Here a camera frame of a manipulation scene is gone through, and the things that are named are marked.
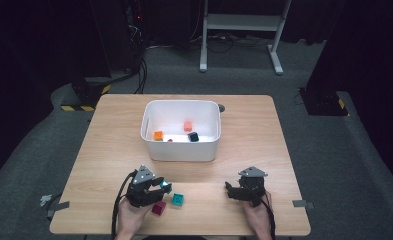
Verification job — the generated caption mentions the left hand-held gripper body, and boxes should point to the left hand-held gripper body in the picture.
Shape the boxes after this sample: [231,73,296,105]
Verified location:
[125,164,162,208]

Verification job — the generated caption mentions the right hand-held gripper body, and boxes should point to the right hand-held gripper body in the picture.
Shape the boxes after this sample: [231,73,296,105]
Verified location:
[237,165,269,207]

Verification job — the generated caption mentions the cyan toy block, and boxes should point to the cyan toy block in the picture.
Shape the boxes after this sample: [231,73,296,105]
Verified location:
[159,179,173,195]

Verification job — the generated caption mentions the dark crimson toy block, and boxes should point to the dark crimson toy block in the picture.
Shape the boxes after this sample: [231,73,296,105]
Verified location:
[151,200,167,217]

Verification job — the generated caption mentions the teal toy block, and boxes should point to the teal toy block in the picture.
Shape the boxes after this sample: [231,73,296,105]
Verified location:
[171,192,185,207]

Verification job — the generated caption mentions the white plastic bin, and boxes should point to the white plastic bin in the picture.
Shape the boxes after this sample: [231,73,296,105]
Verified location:
[140,99,222,163]

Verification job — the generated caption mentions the person's left hand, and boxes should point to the person's left hand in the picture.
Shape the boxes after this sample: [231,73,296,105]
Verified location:
[116,199,155,238]

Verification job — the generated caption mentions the person's right hand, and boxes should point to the person's right hand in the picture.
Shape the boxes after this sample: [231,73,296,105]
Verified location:
[243,190,274,233]

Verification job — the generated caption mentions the grey tape strip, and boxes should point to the grey tape strip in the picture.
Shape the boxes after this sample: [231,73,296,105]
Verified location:
[46,200,71,219]
[292,199,315,211]

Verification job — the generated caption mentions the black stand base striped tape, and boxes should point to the black stand base striped tape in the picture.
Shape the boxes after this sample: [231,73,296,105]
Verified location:
[60,78,112,113]
[298,87,350,117]

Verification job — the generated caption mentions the dark equipment rack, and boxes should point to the dark equipment rack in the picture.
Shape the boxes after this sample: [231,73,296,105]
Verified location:
[122,0,148,73]

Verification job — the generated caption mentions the left hand-held gripper black cable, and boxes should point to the left hand-held gripper black cable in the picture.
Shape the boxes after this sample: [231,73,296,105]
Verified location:
[110,169,138,239]

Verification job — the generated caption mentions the hand-held gripper black cable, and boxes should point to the hand-held gripper black cable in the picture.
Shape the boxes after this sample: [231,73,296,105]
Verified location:
[262,189,278,240]
[110,169,138,239]

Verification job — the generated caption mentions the right hand-held gripper black cable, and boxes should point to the right hand-held gripper black cable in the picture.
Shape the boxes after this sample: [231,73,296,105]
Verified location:
[262,189,278,240]

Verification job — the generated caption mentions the black floor cable bundle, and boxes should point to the black floor cable bundle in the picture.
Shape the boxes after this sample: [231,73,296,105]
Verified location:
[132,56,149,95]

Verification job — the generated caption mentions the black cables under desk frame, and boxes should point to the black cables under desk frame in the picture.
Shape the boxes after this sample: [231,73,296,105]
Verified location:
[147,31,275,54]

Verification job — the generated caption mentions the white desk frame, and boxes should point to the white desk frame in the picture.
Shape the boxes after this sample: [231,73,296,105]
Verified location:
[199,0,292,76]

